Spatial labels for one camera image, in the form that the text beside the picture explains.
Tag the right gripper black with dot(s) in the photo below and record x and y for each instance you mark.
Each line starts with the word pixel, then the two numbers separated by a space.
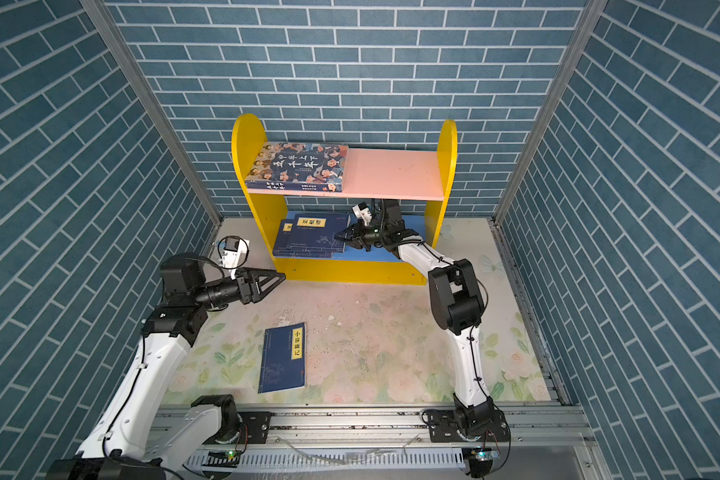
pixel 359 233

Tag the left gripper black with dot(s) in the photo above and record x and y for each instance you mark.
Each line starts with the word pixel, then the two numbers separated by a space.
pixel 251 295

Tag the blue book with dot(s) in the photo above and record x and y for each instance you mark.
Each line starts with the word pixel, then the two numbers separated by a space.
pixel 282 246
pixel 283 365
pixel 316 232

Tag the colourful illustrated thick book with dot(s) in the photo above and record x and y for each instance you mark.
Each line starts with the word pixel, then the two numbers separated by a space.
pixel 299 167

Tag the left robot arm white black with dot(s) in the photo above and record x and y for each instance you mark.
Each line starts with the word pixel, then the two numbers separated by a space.
pixel 150 360

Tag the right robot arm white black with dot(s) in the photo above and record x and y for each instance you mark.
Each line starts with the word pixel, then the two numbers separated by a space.
pixel 458 301

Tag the yellow shelf with coloured boards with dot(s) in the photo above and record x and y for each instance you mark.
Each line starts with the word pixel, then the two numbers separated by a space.
pixel 369 174

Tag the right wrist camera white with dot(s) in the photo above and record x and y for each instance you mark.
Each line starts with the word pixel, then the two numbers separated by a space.
pixel 363 213

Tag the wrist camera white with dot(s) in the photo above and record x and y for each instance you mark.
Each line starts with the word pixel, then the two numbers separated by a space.
pixel 363 213
pixel 233 253

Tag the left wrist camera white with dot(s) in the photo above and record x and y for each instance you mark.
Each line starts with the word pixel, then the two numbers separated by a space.
pixel 233 253

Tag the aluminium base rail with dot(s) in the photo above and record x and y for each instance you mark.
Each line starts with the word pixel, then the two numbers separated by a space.
pixel 397 426

